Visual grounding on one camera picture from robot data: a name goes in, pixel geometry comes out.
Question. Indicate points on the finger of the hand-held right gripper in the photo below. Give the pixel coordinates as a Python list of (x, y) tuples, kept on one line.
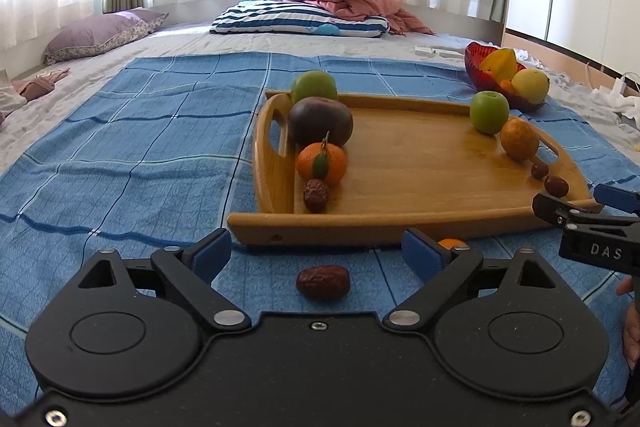
[(617, 198), (552, 209)]

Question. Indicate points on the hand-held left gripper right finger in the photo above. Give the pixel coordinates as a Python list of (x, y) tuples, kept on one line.
[(422, 254)]

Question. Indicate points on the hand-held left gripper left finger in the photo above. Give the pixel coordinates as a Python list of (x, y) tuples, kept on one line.
[(212, 257)]

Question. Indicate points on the small orange tangerine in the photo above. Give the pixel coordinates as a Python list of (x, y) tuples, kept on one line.
[(450, 244)]

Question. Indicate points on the small dried red date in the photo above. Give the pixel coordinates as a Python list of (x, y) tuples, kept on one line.
[(540, 170)]

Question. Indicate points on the yellow orange passion fruit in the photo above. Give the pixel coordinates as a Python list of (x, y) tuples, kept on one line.
[(520, 139)]

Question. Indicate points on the tangerine with green leaf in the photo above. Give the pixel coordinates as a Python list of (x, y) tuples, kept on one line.
[(335, 162)]

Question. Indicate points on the dark purple round fruit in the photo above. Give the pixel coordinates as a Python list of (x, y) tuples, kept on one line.
[(320, 122)]

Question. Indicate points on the person's right hand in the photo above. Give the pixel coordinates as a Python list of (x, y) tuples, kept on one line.
[(631, 337)]

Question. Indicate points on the white crumpled clothes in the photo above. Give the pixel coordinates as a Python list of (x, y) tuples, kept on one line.
[(617, 104)]

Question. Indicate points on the white charger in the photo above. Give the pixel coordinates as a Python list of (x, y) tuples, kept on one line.
[(621, 85)]

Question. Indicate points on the green apple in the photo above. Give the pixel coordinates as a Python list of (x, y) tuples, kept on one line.
[(489, 113)]

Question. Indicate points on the yellow pear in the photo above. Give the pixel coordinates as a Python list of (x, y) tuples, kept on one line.
[(531, 86)]

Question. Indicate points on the small orange kumquat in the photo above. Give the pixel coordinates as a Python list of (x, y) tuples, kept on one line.
[(506, 87)]

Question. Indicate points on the blue checked cloth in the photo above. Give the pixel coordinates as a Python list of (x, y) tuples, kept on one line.
[(125, 157)]

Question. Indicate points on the yellow starfruit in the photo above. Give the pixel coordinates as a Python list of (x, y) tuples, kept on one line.
[(499, 63)]

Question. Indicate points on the red glass bowl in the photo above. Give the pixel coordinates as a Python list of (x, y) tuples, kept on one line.
[(475, 67)]

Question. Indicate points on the large green citrus fruit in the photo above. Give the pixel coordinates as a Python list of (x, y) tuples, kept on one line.
[(314, 86)]

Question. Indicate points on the bed with grey sheet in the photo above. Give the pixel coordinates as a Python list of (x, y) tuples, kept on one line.
[(200, 42)]

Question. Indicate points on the pink garment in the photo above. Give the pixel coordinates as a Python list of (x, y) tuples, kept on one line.
[(37, 86)]

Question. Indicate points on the blue white striped pillow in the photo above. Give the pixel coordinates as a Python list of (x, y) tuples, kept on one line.
[(280, 19)]

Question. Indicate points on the purple floral pillow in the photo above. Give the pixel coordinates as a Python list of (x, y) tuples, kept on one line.
[(95, 37)]

